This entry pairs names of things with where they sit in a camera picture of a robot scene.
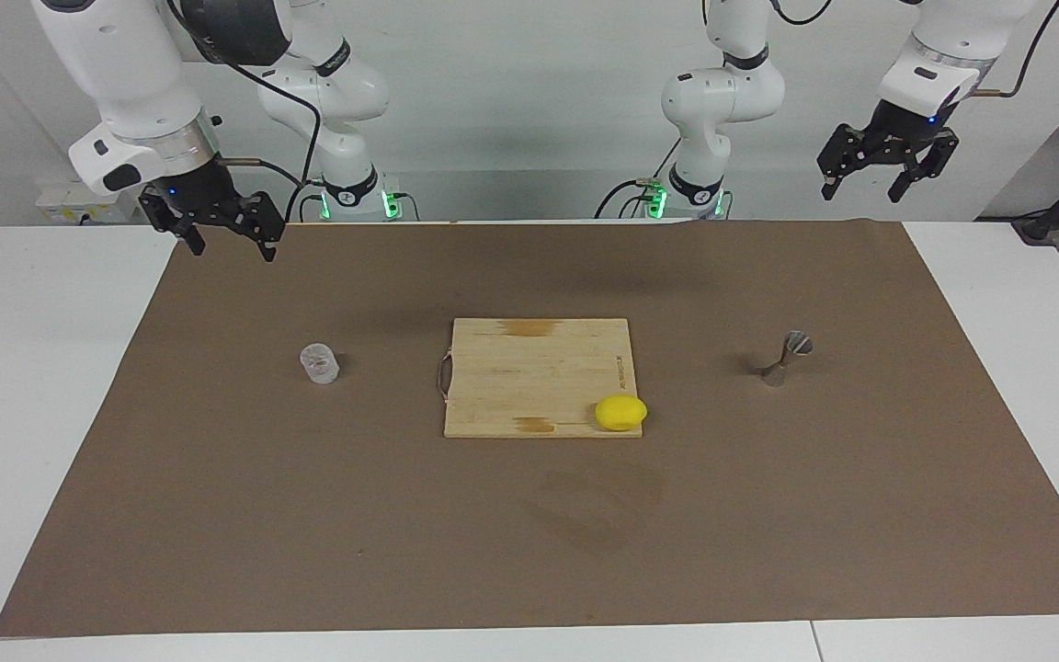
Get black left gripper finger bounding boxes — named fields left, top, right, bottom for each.
left=817, top=124, right=872, bottom=201
left=888, top=133, right=961, bottom=203

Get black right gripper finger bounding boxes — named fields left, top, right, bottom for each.
left=142, top=191, right=207, bottom=257
left=237, top=191, right=287, bottom=264

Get small clear plastic cup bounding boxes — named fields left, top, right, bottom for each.
left=300, top=343, right=340, bottom=385

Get metal double cone jigger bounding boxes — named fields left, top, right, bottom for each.
left=762, top=331, right=814, bottom=388

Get wooden cutting board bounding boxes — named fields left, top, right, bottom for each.
left=438, top=318, right=643, bottom=439

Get yellow lemon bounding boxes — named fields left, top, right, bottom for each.
left=595, top=394, right=649, bottom=431

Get brown paper table mat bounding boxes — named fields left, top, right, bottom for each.
left=0, top=219, right=1059, bottom=637

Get black right base cables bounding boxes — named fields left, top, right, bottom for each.
left=286, top=179, right=328, bottom=223

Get black base cables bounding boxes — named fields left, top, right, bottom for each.
left=286, top=179, right=328, bottom=223
left=596, top=138, right=679, bottom=220

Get white wall power box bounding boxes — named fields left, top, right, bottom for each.
left=36, top=181, right=140, bottom=224

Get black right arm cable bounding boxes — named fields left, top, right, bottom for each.
left=166, top=0, right=324, bottom=223

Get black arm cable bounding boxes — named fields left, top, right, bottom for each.
left=166, top=0, right=324, bottom=223
left=769, top=0, right=1059, bottom=100

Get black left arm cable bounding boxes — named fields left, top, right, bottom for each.
left=769, top=0, right=1059, bottom=100

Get black left base cables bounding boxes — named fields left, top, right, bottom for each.
left=596, top=138, right=679, bottom=220

